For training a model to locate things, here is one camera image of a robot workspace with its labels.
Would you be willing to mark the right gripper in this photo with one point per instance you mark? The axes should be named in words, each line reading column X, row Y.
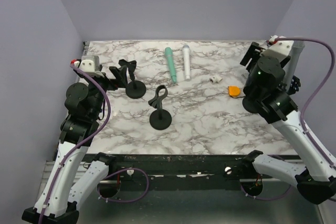
column 254, row 52

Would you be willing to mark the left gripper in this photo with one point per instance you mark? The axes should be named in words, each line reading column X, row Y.
column 120, row 76

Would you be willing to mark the black microphone stand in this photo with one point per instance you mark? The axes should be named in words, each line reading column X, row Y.
column 135, row 89
column 293, row 87
column 160, row 119

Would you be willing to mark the grey silver microphone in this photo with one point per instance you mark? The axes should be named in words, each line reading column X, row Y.
column 296, row 50

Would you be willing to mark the mint green microphone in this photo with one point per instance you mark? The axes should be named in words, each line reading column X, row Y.
column 170, row 63

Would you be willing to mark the white microphone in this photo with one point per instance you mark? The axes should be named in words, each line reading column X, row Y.
column 187, row 67

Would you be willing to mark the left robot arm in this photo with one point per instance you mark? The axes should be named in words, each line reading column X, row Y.
column 62, row 197

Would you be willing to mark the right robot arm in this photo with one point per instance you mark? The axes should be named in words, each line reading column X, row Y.
column 266, row 95

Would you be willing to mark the orange tape measure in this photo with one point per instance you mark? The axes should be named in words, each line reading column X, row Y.
column 234, row 91

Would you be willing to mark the small white plastic fitting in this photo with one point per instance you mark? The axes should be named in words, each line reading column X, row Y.
column 215, row 79

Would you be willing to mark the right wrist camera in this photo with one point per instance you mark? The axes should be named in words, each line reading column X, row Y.
column 277, row 49

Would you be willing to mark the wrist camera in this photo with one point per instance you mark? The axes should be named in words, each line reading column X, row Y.
column 89, row 64
column 277, row 49

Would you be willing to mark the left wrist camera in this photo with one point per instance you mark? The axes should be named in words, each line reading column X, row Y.
column 89, row 64

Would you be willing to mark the black front mounting rail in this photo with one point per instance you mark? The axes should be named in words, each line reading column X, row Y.
column 135, row 172

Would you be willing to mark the aluminium extrusion frame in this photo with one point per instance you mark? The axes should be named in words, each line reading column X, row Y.
column 47, row 171

